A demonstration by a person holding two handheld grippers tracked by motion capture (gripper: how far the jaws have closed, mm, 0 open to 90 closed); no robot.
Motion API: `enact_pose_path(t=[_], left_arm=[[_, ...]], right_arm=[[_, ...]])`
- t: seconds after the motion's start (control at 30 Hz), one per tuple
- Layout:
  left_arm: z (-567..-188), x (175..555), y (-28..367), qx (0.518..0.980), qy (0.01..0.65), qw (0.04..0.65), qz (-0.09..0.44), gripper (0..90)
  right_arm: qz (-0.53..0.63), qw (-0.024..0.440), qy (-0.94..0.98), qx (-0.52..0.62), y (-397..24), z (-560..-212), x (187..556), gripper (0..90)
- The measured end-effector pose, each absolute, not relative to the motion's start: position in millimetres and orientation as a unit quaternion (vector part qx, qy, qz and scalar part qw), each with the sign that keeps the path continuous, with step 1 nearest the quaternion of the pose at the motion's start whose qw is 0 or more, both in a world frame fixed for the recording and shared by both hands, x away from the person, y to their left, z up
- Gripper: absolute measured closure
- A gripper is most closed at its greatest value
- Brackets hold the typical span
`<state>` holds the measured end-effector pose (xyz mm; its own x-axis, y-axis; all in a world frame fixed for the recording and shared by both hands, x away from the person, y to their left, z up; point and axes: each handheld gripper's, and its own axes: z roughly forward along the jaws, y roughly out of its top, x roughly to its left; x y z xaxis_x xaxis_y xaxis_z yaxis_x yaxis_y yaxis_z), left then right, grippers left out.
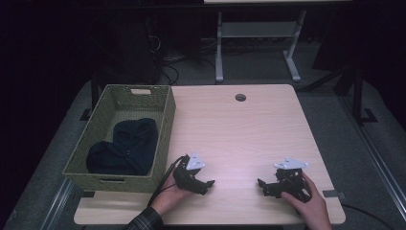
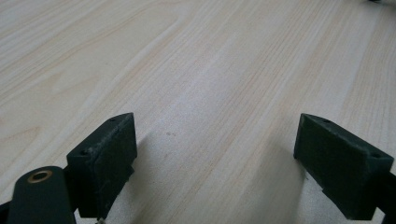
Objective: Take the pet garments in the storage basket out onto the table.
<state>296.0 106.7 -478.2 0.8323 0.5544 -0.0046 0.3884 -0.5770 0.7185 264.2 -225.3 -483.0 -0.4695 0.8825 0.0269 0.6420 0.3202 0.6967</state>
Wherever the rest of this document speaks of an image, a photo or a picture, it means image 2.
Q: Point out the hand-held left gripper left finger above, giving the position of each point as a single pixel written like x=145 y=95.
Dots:
x=102 y=165

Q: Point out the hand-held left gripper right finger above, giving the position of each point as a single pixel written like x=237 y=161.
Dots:
x=339 y=168

